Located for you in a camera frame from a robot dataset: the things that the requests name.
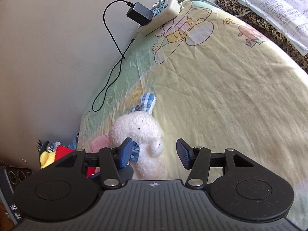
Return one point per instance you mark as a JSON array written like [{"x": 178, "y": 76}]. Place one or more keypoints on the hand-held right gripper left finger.
[{"x": 125, "y": 152}]

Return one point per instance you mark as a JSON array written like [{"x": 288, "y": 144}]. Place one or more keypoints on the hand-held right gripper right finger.
[{"x": 183, "y": 154}]

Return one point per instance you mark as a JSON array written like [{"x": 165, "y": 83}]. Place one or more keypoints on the white bunny plush toy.
[{"x": 139, "y": 130}]

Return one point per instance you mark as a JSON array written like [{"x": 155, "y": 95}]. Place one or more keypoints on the red cardboard box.
[{"x": 63, "y": 151}]

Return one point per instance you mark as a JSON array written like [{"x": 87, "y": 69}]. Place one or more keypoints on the yellow tiger plush toy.
[{"x": 47, "y": 158}]

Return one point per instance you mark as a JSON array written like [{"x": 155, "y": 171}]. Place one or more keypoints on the cartoon bear printed sheet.
[{"x": 216, "y": 89}]

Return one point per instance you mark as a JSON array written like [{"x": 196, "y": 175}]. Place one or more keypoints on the black charger adapter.
[{"x": 139, "y": 13}]

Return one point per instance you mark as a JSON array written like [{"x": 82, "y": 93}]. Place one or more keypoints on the white power strip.
[{"x": 168, "y": 9}]

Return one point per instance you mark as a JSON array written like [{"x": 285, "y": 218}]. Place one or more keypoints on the stack of written papers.
[{"x": 276, "y": 7}]

